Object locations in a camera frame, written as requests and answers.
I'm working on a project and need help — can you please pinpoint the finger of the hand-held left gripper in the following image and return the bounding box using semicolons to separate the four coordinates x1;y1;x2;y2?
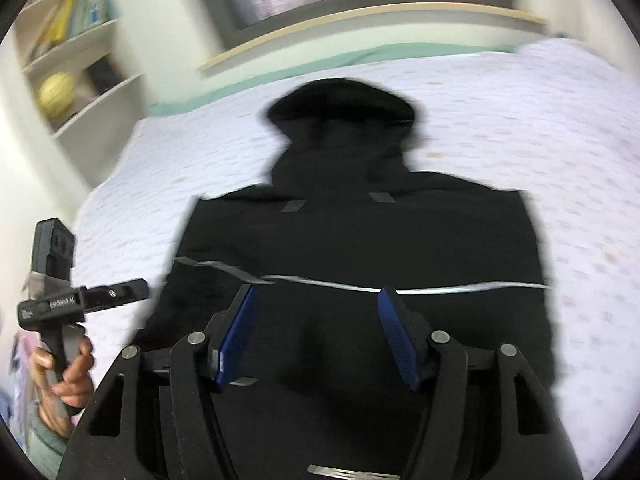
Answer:
80;278;151;317

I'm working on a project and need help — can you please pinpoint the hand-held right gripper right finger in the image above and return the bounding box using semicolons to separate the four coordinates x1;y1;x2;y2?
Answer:
377;287;566;461

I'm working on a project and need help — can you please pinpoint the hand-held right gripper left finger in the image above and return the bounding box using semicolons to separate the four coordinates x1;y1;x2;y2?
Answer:
75;283;259;461

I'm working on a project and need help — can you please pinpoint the black hooded jacket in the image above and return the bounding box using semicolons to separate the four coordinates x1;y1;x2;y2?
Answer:
132;77;557;466

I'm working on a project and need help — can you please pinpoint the person's left forearm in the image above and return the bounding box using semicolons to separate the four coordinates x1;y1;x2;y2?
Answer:
25;385;81;480

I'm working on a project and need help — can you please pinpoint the person's left hand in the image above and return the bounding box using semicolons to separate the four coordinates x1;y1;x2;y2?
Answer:
29;337;97;409

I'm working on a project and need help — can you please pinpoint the yellow globe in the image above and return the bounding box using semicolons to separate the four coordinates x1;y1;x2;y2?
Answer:
38;72;77;121

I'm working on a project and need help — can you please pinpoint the white bookshelf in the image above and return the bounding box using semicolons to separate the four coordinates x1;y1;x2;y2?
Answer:
12;0;148;188

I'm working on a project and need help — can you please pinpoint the white floral bed blanket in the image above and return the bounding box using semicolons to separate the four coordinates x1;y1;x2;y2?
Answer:
70;39;640;480

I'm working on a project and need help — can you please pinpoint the green bed sheet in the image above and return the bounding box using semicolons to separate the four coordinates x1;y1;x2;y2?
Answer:
147;42;518;118

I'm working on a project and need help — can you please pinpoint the row of colourful books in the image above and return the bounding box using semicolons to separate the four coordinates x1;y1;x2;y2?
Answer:
30;0;111;58

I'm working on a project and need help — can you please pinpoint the wooden windowsill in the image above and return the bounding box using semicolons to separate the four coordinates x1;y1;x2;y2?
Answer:
195;4;550;73

